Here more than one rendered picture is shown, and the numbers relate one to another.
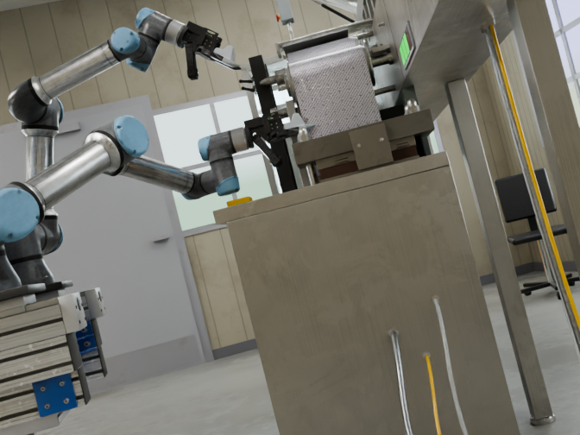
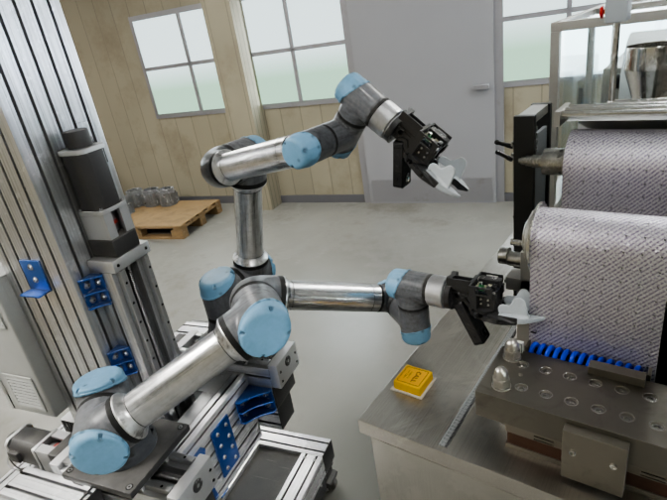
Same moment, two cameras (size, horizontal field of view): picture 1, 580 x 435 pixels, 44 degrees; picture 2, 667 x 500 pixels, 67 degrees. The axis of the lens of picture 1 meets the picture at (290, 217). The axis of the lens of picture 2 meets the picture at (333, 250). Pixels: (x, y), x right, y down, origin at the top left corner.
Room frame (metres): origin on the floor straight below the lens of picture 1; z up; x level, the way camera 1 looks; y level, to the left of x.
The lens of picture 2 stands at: (1.27, -0.31, 1.72)
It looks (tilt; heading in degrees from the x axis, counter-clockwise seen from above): 24 degrees down; 35
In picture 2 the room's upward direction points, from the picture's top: 9 degrees counter-clockwise
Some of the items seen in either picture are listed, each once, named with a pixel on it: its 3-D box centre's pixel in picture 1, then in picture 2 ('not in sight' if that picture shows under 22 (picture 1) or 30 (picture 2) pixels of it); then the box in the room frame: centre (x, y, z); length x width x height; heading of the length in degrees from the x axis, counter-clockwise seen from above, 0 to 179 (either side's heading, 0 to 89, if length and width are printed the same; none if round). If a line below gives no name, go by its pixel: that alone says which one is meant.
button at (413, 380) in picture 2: (240, 203); (413, 380); (2.14, 0.13, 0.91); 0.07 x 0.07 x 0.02; 86
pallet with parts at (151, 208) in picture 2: not in sight; (155, 210); (4.47, 4.16, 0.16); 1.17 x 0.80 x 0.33; 100
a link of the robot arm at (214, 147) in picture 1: (217, 147); (411, 287); (2.24, 0.17, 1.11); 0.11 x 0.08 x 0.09; 86
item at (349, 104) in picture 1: (339, 112); (591, 318); (2.21, -0.23, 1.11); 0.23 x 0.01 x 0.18; 86
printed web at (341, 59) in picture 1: (337, 109); (610, 258); (2.41, -0.24, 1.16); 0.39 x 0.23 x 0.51; 176
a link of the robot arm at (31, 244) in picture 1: (19, 237); (221, 291); (2.24, 0.83, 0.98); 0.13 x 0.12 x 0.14; 173
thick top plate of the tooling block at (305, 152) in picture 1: (362, 140); (596, 408); (2.09, -0.26, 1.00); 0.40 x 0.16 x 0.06; 86
